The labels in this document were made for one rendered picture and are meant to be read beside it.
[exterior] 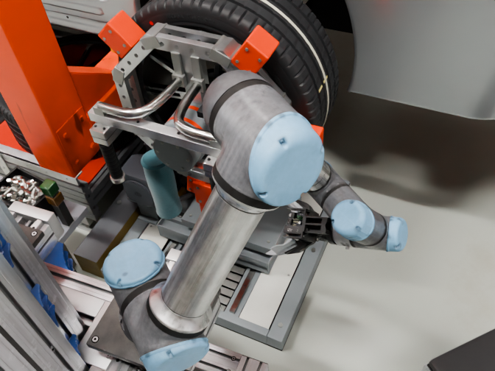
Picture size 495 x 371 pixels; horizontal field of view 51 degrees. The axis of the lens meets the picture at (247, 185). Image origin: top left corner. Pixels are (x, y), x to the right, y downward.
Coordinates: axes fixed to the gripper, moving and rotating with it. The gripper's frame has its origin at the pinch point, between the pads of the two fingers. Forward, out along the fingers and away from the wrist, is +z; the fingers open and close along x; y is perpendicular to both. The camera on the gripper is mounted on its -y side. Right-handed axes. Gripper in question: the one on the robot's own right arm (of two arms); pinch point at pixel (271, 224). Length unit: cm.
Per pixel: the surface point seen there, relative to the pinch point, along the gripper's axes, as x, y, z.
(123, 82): -35, 20, 47
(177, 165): -13.1, 9.5, 28.1
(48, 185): -4, 19, 74
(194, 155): -15.5, 10.6, 21.5
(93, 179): -15, -21, 109
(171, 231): 1, -41, 78
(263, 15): -52, 14, 3
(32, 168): -15, -1, 123
